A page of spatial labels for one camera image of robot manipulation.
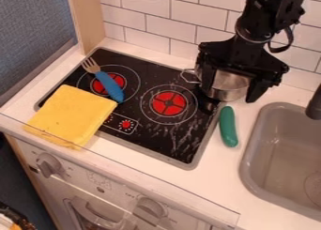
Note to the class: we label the toy sink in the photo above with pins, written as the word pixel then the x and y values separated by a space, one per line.
pixel 284 160

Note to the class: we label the silver pot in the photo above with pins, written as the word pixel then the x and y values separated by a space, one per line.
pixel 220 84

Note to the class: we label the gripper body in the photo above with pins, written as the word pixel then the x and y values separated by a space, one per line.
pixel 238 57

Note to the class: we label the green toy cucumber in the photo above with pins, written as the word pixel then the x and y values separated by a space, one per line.
pixel 228 126

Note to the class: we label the toy stove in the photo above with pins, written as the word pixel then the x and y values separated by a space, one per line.
pixel 138 105

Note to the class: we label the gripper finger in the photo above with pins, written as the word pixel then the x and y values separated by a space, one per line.
pixel 260 89
pixel 205 97

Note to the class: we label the yellow cloth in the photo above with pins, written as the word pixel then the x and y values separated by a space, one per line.
pixel 71 115

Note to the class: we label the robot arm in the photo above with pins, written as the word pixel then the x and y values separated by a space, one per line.
pixel 267 11

